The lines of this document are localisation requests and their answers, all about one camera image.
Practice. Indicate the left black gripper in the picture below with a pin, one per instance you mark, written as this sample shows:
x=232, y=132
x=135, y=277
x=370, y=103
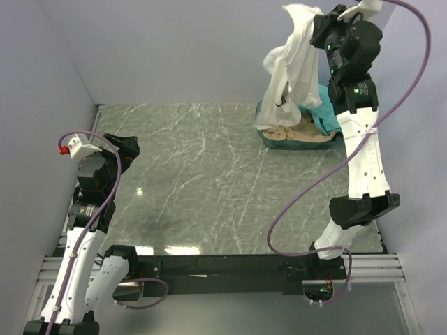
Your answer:
x=128, y=149

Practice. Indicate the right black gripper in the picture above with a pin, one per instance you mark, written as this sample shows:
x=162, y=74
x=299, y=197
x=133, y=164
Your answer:
x=324, y=23

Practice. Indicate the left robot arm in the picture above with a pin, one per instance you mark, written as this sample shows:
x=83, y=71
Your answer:
x=78, y=295

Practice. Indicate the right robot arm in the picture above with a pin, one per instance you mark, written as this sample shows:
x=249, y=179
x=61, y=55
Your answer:
x=351, y=43

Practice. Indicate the teal t shirt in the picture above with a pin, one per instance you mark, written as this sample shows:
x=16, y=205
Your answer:
x=323, y=115

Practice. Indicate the black base crossbar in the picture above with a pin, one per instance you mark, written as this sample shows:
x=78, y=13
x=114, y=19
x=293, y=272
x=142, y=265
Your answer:
x=220, y=274

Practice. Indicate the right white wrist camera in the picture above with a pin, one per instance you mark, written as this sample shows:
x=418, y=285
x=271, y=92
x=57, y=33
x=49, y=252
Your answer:
x=368, y=9

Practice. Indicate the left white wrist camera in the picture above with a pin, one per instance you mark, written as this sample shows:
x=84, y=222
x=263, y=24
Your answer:
x=78, y=147

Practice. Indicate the aluminium frame rail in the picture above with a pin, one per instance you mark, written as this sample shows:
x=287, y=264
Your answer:
x=365, y=268

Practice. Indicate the white printed t shirt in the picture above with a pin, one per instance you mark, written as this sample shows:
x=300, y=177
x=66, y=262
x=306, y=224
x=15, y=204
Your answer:
x=293, y=69

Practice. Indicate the teal plastic laundry basket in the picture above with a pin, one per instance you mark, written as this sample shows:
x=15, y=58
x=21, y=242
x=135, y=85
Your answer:
x=300, y=145

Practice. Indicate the beige t shirt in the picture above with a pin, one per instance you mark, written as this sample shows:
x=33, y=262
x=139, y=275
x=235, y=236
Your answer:
x=305, y=131

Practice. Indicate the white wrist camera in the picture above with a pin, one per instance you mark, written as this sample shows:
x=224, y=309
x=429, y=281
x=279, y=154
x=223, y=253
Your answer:
x=78, y=147
x=368, y=9

